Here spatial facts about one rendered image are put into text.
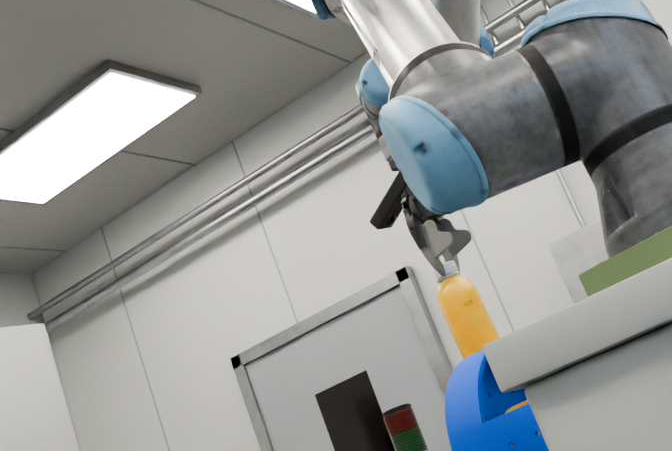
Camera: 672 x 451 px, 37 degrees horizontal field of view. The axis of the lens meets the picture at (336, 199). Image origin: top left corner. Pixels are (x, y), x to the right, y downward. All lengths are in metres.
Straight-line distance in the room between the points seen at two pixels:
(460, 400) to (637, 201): 0.62
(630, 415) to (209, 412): 5.29
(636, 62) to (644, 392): 0.29
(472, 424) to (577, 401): 0.60
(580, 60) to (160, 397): 5.48
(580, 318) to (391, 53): 0.37
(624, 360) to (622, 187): 0.17
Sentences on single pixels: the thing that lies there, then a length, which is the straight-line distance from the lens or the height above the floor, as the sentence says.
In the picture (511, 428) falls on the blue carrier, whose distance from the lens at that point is 1.34.
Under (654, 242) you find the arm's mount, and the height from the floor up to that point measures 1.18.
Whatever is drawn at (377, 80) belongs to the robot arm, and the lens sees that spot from 1.57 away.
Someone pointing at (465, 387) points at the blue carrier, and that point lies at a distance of 1.41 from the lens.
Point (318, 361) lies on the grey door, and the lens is 5.47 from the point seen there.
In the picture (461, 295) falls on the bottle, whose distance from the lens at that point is 1.63.
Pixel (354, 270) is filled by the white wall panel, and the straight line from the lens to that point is 5.40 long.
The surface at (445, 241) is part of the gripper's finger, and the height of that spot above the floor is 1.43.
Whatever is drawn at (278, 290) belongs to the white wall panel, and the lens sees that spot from 5.67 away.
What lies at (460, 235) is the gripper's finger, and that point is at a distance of 1.68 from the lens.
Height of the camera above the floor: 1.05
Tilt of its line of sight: 18 degrees up
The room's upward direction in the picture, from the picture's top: 21 degrees counter-clockwise
